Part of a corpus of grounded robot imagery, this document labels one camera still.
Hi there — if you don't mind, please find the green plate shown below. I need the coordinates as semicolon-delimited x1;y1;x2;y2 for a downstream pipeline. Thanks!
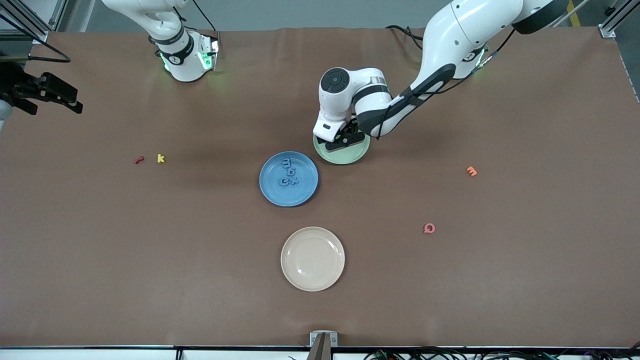
313;127;371;165

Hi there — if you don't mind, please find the blue plate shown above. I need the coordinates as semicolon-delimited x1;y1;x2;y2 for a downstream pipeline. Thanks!
259;151;319;208

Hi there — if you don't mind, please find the beige plate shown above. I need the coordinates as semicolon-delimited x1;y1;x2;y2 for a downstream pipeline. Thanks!
280;226;346;292

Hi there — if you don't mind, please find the brown table cover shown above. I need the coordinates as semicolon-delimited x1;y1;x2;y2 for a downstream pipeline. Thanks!
0;26;640;348

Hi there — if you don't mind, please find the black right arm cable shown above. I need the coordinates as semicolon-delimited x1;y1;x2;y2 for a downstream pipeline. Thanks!
0;12;72;64

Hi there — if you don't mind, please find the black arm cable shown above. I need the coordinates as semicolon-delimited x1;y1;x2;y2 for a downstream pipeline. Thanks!
372;27;517;141
0;12;72;64

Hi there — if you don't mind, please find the aluminium frame profile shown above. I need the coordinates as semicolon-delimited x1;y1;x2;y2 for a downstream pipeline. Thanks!
0;0;68;46
597;0;640;39

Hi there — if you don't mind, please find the black base cable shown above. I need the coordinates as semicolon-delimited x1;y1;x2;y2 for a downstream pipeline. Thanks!
384;24;426;46
170;0;218;33

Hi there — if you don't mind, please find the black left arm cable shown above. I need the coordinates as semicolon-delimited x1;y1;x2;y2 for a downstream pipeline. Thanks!
372;27;517;141

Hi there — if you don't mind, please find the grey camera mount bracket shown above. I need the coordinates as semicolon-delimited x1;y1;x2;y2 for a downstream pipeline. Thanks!
309;330;339;360

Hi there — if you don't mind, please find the black cable tangle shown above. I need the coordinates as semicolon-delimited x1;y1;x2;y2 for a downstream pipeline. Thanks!
364;344;640;360

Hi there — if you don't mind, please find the white table edge rail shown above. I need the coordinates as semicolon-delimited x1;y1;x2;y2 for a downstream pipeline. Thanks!
0;346;640;360

